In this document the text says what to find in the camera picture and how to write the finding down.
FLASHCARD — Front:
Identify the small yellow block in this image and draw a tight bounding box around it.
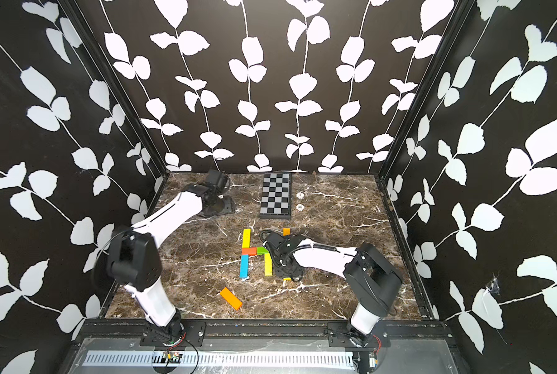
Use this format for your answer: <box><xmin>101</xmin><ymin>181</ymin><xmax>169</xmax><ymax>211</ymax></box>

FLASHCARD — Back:
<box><xmin>264</xmin><ymin>253</ymin><xmax>273</xmax><ymax>277</ymax></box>

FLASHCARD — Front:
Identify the green block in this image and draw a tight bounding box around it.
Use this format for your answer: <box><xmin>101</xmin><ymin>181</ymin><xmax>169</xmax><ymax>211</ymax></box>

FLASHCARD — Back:
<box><xmin>257</xmin><ymin>246</ymin><xmax>269</xmax><ymax>255</ymax></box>

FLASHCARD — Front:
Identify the red block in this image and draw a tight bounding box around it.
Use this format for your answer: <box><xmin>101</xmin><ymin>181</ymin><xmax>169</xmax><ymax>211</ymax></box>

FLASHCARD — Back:
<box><xmin>241</xmin><ymin>247</ymin><xmax>257</xmax><ymax>256</ymax></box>

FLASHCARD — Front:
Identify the yellow stroke block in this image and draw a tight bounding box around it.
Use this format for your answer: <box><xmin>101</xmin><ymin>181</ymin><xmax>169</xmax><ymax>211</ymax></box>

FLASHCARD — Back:
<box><xmin>242</xmin><ymin>228</ymin><xmax>251</xmax><ymax>249</ymax></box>

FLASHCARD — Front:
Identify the cyan block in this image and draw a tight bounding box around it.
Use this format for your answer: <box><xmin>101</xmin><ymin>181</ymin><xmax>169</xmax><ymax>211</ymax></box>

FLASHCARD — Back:
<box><xmin>239</xmin><ymin>255</ymin><xmax>250</xmax><ymax>279</ymax></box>

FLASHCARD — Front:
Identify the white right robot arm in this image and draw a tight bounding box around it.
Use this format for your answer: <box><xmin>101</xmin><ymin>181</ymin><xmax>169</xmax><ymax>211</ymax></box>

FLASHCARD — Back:
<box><xmin>259</xmin><ymin>230</ymin><xmax>403</xmax><ymax>345</ymax></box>

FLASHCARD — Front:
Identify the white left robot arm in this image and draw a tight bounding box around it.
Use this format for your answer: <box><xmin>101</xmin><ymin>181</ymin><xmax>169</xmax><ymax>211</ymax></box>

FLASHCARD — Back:
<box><xmin>106</xmin><ymin>175</ymin><xmax>235</xmax><ymax>336</ymax></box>

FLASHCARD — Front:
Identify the checkered board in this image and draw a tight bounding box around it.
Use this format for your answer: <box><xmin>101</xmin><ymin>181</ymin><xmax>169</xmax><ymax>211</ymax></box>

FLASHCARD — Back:
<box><xmin>260</xmin><ymin>172</ymin><xmax>292</xmax><ymax>220</ymax></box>

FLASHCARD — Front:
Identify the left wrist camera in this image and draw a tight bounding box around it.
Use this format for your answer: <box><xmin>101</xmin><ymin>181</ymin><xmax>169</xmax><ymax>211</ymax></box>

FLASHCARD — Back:
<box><xmin>205</xmin><ymin>170</ymin><xmax>230</xmax><ymax>191</ymax></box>

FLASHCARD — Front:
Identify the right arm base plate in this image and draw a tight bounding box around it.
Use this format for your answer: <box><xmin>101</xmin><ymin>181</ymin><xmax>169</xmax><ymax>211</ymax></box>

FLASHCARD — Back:
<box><xmin>323</xmin><ymin>320</ymin><xmax>391</xmax><ymax>350</ymax></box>

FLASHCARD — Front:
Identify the white perforated rail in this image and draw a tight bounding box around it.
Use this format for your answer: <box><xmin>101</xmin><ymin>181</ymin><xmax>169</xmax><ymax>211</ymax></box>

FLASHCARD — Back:
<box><xmin>80</xmin><ymin>351</ymin><xmax>356</xmax><ymax>369</ymax></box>

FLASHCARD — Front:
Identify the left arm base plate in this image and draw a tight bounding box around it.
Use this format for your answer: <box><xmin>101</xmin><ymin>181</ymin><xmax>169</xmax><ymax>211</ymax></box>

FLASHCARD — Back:
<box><xmin>140</xmin><ymin>319</ymin><xmax>206</xmax><ymax>349</ymax></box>

